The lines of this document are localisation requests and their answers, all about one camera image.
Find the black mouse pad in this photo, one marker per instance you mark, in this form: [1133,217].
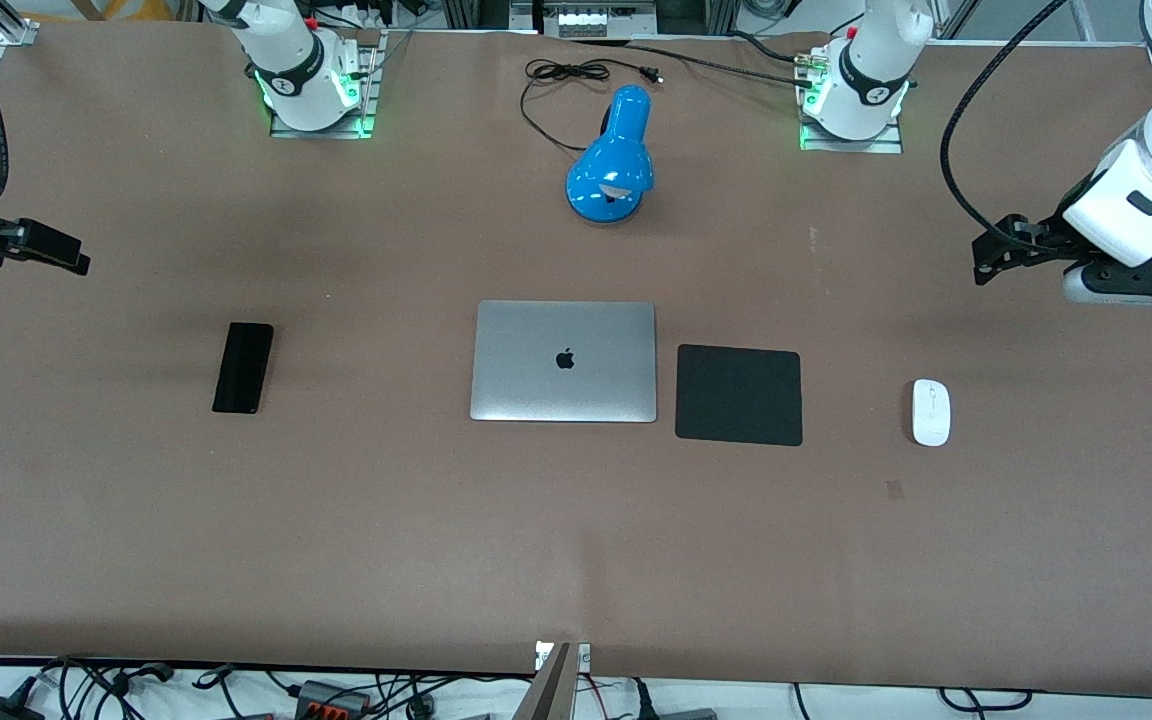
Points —
[739,395]

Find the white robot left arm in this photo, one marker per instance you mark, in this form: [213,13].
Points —
[866,80]

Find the white computer mouse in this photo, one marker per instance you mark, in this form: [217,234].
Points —
[931,412]

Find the silver closed laptop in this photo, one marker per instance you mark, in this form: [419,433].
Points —
[564,385]

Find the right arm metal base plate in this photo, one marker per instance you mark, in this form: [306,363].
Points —
[356,115]

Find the black smartphone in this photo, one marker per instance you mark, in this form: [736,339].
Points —
[243,367]

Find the black power adapter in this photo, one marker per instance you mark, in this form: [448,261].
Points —
[1,708]

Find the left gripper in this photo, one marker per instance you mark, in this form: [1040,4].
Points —
[1044,236]

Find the grey adapter with orange clips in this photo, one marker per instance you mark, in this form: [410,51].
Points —
[331,698]

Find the brown table cover mat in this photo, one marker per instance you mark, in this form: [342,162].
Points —
[576,530]

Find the grey power strip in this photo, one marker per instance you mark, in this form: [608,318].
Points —
[604,18]

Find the aluminium profile post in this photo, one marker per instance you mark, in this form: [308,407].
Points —
[554,690]

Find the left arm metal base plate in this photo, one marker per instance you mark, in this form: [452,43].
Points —
[891,140]

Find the blue desk lamp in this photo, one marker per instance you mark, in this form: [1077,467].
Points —
[611,170]

